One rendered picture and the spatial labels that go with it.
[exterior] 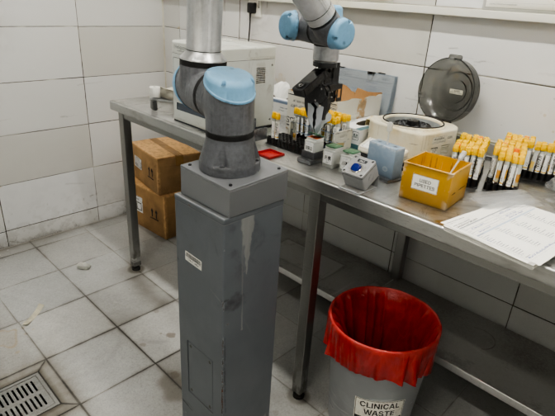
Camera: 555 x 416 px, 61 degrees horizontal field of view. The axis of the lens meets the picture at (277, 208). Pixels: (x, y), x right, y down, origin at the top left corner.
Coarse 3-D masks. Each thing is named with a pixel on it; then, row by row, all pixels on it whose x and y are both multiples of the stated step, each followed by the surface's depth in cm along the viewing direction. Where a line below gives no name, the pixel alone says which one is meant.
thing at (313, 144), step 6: (306, 138) 147; (312, 138) 146; (318, 138) 146; (324, 138) 147; (306, 144) 147; (312, 144) 145; (318, 144) 146; (306, 150) 147; (312, 150) 146; (318, 150) 147
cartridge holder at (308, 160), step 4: (304, 152) 148; (308, 152) 146; (316, 152) 146; (320, 152) 147; (300, 156) 149; (304, 156) 148; (308, 156) 147; (312, 156) 146; (316, 156) 147; (320, 156) 148; (300, 160) 147; (304, 160) 146; (308, 160) 146; (312, 160) 146; (316, 160) 147; (320, 160) 148; (308, 164) 145
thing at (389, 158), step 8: (376, 144) 137; (384, 144) 135; (392, 144) 136; (368, 152) 140; (376, 152) 137; (384, 152) 135; (392, 152) 133; (400, 152) 133; (376, 160) 138; (384, 160) 136; (392, 160) 133; (400, 160) 134; (384, 168) 136; (392, 168) 134; (400, 168) 136; (384, 176) 137; (392, 176) 135; (400, 176) 137
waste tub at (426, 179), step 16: (416, 160) 128; (432, 160) 131; (448, 160) 128; (416, 176) 122; (432, 176) 119; (448, 176) 116; (464, 176) 123; (400, 192) 126; (416, 192) 123; (432, 192) 120; (448, 192) 117; (464, 192) 128
